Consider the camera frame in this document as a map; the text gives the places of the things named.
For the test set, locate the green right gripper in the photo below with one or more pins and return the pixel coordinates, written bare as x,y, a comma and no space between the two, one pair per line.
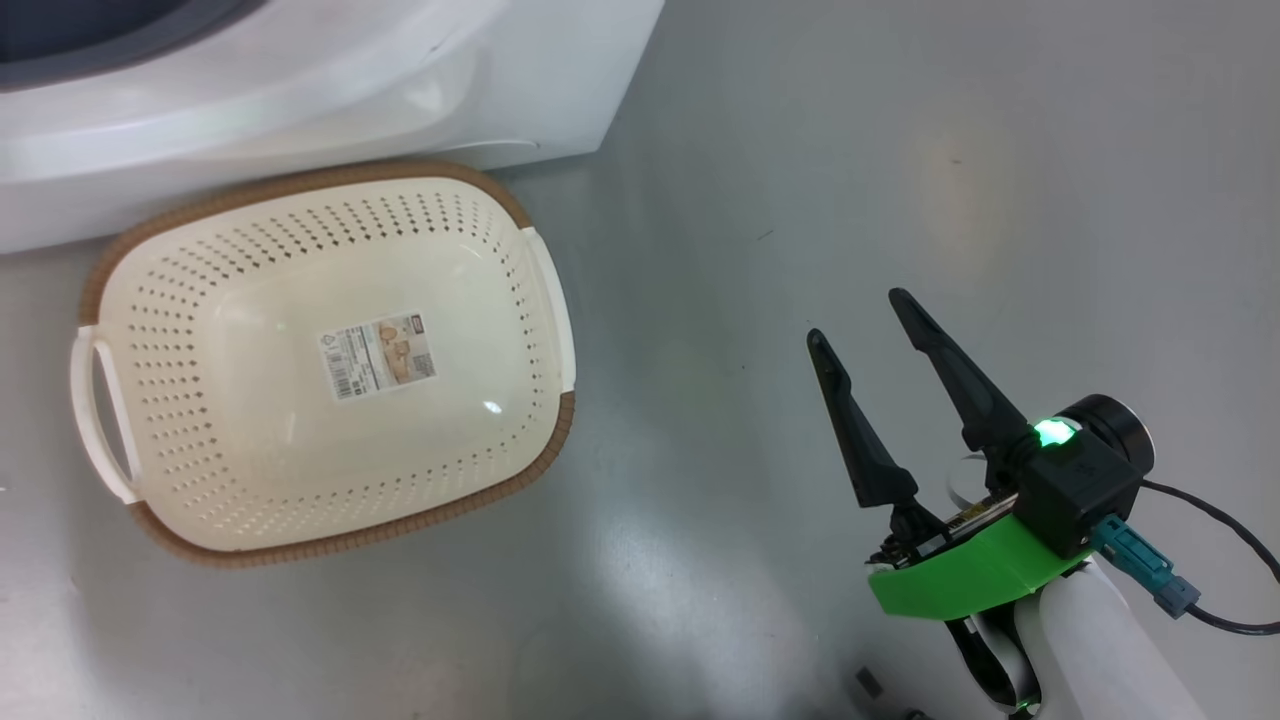
960,580

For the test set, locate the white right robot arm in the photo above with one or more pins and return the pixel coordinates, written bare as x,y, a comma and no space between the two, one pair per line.
1100,660

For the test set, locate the cream laundry basket brown rim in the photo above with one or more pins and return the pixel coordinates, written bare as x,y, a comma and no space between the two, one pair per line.
250,450

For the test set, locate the white front-load washing machine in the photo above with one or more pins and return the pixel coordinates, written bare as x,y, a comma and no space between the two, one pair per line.
350,80

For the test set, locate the grey rubber door gasket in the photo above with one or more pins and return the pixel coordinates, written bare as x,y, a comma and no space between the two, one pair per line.
130,50

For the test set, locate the paper product label sticker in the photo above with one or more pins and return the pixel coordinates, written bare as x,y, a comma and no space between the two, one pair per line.
378,357

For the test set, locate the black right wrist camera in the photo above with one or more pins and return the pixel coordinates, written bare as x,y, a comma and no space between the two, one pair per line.
1080,490

